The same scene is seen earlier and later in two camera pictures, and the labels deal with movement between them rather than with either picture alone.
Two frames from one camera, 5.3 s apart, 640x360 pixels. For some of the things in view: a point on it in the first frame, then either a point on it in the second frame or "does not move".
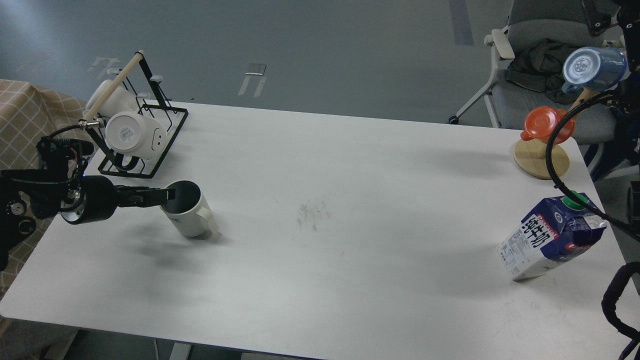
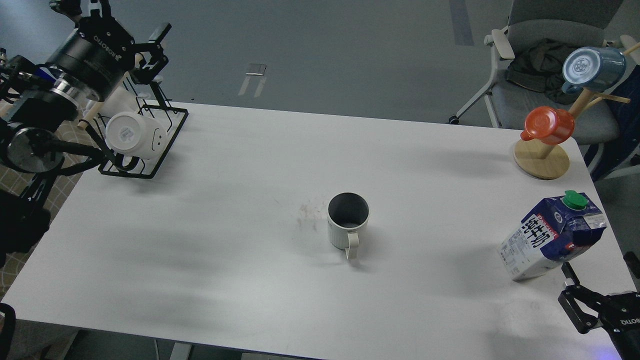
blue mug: [592, 67] does not move
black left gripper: [100, 199] -> [98, 55]
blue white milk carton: [558, 228] does not move
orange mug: [541, 123] does not move
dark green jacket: [540, 67] does not move
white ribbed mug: [189, 213] -> [347, 213]
